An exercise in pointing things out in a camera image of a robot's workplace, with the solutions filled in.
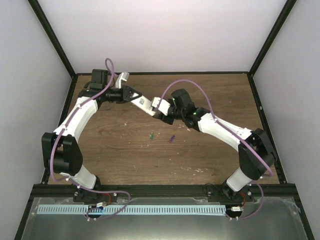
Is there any white remote control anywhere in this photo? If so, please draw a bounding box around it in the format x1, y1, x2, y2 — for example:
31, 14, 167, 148
131, 96, 157, 117

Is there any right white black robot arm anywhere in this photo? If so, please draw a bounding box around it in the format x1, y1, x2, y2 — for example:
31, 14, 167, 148
151, 88, 278, 202

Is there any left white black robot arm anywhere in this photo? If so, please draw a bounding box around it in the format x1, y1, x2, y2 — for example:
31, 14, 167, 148
41, 69, 141, 202

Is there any grey metal front plate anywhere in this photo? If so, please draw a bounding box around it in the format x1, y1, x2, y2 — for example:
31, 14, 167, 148
21, 197, 308, 240

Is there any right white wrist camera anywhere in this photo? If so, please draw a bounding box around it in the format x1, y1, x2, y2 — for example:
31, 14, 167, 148
151, 97, 171, 116

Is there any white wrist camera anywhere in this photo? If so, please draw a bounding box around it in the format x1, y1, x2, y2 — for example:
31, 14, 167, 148
115, 72, 130, 89
151, 97, 171, 116

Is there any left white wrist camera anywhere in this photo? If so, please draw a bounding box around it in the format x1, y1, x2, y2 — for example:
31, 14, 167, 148
115, 72, 130, 89

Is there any light blue slotted cable duct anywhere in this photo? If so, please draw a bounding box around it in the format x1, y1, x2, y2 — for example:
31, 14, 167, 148
36, 204, 226, 216

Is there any black front mounting rail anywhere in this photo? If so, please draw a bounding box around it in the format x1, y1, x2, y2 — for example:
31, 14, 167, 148
30, 183, 299, 203

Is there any black aluminium frame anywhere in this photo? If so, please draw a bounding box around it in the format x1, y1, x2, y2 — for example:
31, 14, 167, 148
13, 0, 316, 240

